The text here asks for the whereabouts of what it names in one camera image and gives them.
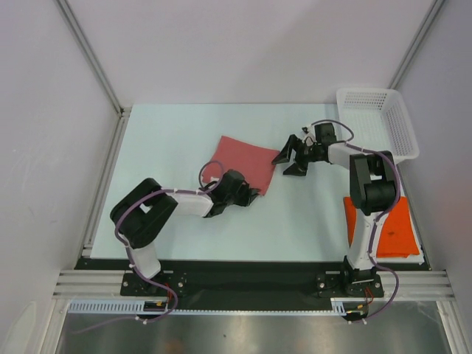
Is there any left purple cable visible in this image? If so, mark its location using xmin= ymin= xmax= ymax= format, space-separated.
xmin=72 ymin=161 xmax=226 ymax=335

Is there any pink red t shirt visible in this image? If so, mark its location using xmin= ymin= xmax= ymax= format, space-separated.
xmin=202 ymin=136 xmax=279 ymax=196

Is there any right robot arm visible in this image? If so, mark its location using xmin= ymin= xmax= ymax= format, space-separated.
xmin=271 ymin=119 xmax=400 ymax=296

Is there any purple cable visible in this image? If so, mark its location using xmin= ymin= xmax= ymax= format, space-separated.
xmin=72 ymin=161 xmax=226 ymax=335
xmin=311 ymin=119 xmax=401 ymax=325

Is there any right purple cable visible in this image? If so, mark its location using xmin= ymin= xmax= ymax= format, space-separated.
xmin=311 ymin=119 xmax=401 ymax=325

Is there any white plastic basket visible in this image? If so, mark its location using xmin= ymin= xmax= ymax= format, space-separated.
xmin=336 ymin=88 xmax=420 ymax=164

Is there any aluminium corner post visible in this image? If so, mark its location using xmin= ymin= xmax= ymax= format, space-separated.
xmin=54 ymin=0 xmax=131 ymax=117
xmin=387 ymin=0 xmax=448 ymax=90

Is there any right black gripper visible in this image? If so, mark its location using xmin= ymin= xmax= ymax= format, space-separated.
xmin=271 ymin=134 xmax=322 ymax=176

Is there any left aluminium corner post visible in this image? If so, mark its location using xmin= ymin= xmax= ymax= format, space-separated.
xmin=54 ymin=0 xmax=131 ymax=117

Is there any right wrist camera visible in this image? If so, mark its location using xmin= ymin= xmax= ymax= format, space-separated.
xmin=302 ymin=126 xmax=316 ymax=147

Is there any white slotted cable duct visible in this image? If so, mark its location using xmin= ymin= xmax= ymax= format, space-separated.
xmin=68 ymin=297 xmax=373 ymax=317

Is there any folded orange t shirt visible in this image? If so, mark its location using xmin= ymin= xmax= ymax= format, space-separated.
xmin=343 ymin=195 xmax=421 ymax=259

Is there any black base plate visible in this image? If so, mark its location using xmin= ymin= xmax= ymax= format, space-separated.
xmin=74 ymin=258 xmax=429 ymax=311

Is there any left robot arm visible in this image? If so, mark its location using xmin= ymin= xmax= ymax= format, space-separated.
xmin=110 ymin=170 xmax=261 ymax=295

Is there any right aluminium corner post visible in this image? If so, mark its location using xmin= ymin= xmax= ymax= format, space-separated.
xmin=387 ymin=0 xmax=448 ymax=90

